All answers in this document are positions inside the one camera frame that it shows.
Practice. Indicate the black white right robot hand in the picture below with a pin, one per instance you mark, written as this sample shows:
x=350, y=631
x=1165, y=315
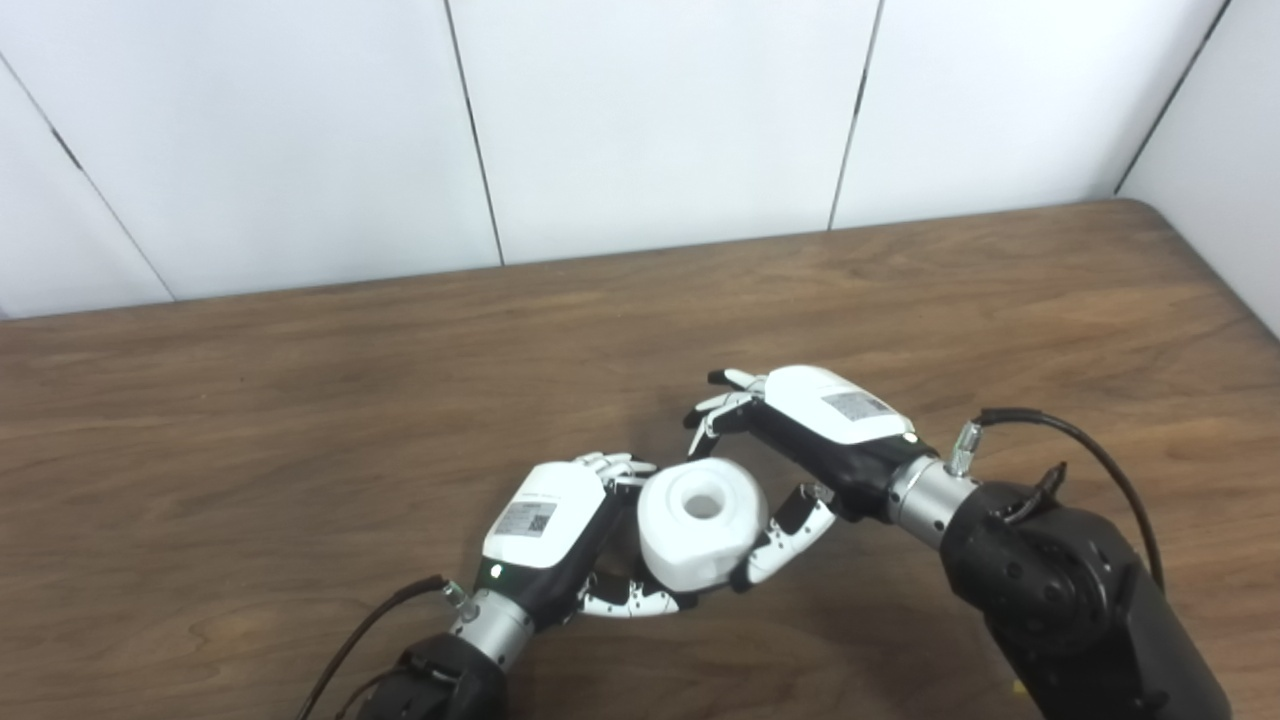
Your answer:
x=830, y=420

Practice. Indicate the white cube with holes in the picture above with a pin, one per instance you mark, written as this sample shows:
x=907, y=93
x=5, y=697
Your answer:
x=700, y=540

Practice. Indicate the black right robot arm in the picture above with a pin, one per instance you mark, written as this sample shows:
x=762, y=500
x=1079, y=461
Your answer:
x=1070, y=600

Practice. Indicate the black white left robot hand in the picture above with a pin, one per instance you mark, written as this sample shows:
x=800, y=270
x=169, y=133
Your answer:
x=540, y=520

